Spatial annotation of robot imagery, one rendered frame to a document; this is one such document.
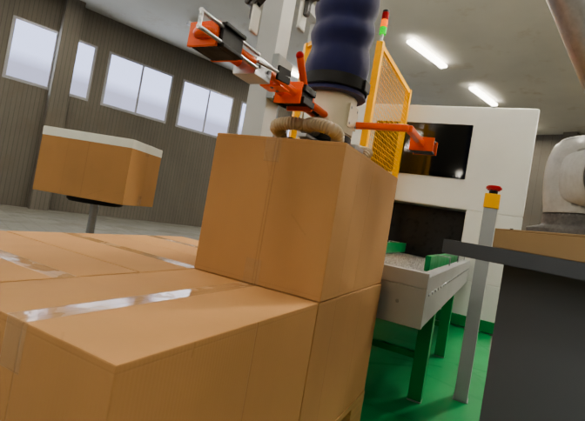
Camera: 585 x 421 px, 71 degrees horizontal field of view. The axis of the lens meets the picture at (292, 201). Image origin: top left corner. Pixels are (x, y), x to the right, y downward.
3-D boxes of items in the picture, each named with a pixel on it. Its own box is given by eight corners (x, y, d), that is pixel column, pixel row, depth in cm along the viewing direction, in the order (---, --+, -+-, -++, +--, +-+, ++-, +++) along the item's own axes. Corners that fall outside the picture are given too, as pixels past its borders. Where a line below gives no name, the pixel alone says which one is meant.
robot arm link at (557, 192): (574, 217, 126) (579, 145, 126) (634, 217, 108) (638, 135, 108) (527, 212, 123) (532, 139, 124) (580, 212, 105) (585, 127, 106)
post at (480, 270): (453, 394, 202) (485, 194, 204) (468, 399, 199) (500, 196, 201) (452, 399, 196) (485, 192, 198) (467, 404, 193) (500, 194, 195)
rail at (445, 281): (460, 280, 363) (464, 258, 363) (467, 281, 360) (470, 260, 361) (408, 324, 158) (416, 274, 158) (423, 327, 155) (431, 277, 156)
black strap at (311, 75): (316, 103, 153) (318, 92, 153) (376, 104, 143) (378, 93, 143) (288, 81, 133) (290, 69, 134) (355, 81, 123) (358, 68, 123)
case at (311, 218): (287, 261, 172) (303, 167, 173) (380, 283, 154) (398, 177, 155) (193, 268, 119) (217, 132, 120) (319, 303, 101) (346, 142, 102)
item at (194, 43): (212, 63, 91) (216, 40, 91) (239, 62, 87) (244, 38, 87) (185, 46, 83) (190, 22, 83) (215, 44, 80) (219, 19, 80)
